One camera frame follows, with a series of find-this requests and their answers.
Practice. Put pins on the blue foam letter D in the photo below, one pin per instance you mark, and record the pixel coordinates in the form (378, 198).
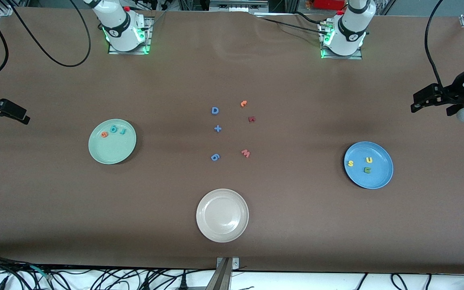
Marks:
(215, 110)

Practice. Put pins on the blue foam number 6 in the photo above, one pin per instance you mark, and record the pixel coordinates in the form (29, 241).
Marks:
(215, 157)

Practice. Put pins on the pink foam letter w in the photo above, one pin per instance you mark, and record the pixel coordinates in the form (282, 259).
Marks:
(245, 153)

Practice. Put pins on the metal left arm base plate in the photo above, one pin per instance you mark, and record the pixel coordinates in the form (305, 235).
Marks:
(340, 57)

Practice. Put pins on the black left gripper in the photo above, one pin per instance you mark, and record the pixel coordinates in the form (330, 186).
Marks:
(454, 92)

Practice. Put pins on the red box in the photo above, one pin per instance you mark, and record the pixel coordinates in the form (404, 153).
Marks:
(328, 4)

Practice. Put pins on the blue plate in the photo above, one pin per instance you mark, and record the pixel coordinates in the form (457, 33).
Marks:
(377, 179)

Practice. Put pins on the grey device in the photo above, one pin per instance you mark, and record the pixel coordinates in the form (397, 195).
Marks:
(238, 5)

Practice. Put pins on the pale green plate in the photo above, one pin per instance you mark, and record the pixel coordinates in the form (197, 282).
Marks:
(112, 151)

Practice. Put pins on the white plate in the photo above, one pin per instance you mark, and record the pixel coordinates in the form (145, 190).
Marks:
(222, 215)

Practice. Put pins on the teal foam letter b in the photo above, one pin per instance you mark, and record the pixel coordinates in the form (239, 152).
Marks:
(113, 129)

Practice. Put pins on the aluminium post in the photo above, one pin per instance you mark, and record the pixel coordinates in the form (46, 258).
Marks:
(222, 276)

